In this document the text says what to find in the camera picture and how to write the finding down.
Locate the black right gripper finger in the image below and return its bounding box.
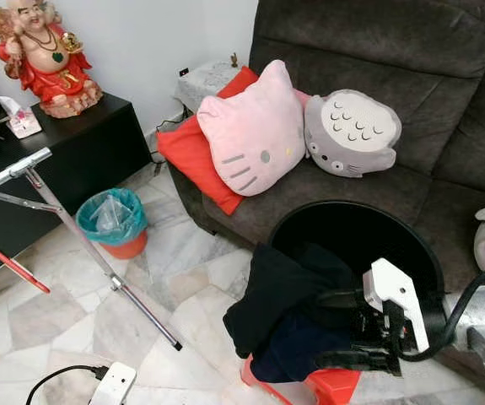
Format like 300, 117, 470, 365
314, 348, 403, 378
314, 287, 369, 311

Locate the black knit garment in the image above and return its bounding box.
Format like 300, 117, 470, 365
223, 242, 361, 359

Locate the red plastic hanger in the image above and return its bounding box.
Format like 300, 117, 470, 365
0, 229, 51, 294

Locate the red plastic stool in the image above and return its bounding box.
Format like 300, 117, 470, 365
240, 354, 361, 405

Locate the navy blue garment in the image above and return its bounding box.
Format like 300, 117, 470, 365
249, 308, 340, 385

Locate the black plastic bucket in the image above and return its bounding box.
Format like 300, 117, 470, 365
267, 200, 445, 338

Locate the grey round Totoro pillow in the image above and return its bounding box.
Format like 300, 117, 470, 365
303, 89, 403, 178

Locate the pink cat face pillow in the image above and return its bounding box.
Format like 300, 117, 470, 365
197, 59, 307, 197

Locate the red cushion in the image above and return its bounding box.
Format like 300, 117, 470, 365
156, 66, 260, 216

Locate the orange bin teal bag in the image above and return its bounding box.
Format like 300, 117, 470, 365
76, 187, 148, 260

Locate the white tissue box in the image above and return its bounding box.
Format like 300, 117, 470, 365
0, 95, 42, 138

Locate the dark brown fabric sofa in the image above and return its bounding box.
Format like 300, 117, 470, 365
169, 0, 485, 355

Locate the lace covered side table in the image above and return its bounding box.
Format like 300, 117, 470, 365
175, 57, 243, 115

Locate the black TV cabinet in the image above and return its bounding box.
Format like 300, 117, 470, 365
0, 91, 154, 284

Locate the red laughing Buddha statue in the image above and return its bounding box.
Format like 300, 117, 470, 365
0, 0, 104, 119

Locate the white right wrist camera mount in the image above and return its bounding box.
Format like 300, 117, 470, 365
363, 257, 431, 355

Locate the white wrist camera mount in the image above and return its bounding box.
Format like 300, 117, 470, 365
363, 257, 431, 355
89, 361, 137, 405

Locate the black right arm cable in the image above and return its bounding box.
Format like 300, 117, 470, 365
398, 266, 485, 364

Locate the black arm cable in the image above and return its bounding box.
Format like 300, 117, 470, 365
398, 266, 485, 364
25, 364, 108, 405

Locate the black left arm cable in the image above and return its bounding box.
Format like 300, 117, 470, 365
25, 364, 108, 405

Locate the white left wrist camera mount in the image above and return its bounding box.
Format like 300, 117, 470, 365
89, 361, 137, 405

